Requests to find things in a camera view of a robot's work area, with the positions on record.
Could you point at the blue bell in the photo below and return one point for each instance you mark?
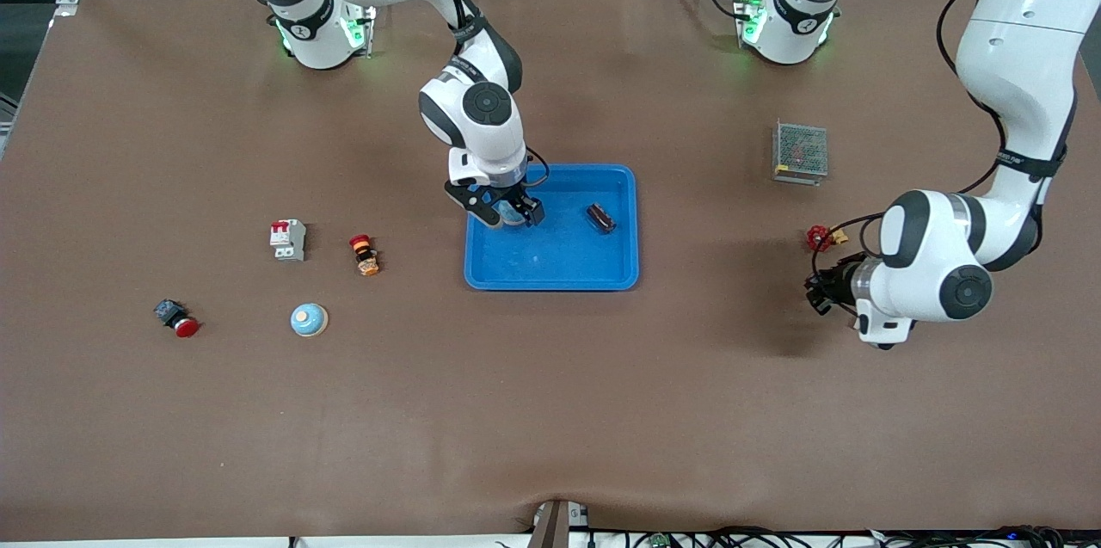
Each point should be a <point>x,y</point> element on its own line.
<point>309,320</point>
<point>513,212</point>

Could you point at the red yellow push button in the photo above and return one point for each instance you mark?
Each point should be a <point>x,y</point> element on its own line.
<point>365,255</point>

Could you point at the dark brown relay block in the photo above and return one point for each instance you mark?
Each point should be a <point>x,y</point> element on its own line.
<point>600,218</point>

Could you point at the metal mesh power supply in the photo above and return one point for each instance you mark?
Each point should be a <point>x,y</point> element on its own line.
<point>800,150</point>

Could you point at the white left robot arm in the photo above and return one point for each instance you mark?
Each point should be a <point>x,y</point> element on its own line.
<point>929,264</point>

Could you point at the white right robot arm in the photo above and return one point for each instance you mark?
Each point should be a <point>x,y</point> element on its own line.
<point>482,105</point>

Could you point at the blue plastic tray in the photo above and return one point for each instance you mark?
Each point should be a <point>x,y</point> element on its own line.
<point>559,260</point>

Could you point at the red mushroom push button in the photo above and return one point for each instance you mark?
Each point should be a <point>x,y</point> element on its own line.
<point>176,317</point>

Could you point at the white circuit breaker red switch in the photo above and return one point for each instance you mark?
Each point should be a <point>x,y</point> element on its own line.
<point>289,240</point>

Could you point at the brass valve red handwheel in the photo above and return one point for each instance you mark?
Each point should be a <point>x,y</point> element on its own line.
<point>819,238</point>

